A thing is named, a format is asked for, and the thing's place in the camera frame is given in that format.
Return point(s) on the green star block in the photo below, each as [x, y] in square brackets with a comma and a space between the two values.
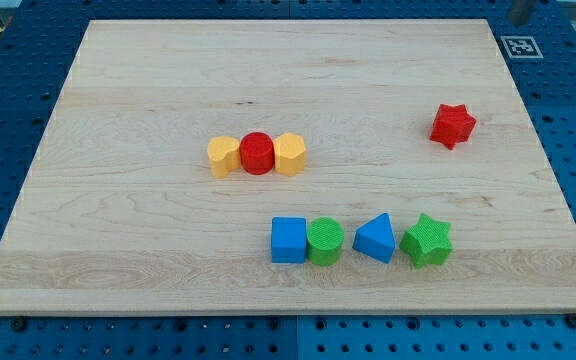
[427, 242]

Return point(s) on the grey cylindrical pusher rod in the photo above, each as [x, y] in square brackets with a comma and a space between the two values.
[520, 12]

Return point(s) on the red cylinder block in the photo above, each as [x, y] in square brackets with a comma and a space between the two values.
[257, 153]

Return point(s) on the green cylinder block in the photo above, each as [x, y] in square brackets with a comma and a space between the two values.
[325, 237]

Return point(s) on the yellow hexagon block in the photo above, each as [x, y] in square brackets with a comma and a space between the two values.
[290, 154]

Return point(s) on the red star block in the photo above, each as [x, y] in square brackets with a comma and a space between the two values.
[452, 125]

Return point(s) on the white fiducial marker tag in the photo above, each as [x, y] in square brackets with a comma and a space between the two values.
[521, 47]

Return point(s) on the yellow heart block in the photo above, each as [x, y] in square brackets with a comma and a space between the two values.
[224, 155]

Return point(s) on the blue triangle block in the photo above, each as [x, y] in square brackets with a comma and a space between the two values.
[376, 239]

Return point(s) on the wooden board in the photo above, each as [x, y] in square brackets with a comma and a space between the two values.
[120, 214]

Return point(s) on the blue cube block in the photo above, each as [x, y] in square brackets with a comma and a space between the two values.
[288, 240]

